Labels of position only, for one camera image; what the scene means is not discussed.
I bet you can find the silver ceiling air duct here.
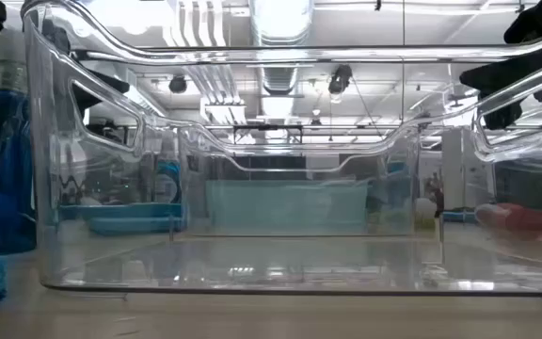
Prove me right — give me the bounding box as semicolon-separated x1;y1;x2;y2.
249;0;315;95

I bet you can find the clear plastic bin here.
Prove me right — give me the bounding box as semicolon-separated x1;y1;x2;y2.
176;122;422;239
21;0;542;300

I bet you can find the white pillar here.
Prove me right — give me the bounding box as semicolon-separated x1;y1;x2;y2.
441;126;465;211

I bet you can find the red white dish brush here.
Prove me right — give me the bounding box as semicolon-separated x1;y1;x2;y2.
475;202;542;241

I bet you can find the black ceiling spotlight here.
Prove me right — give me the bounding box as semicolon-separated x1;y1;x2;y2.
327;63;353;95
167;74;188;94

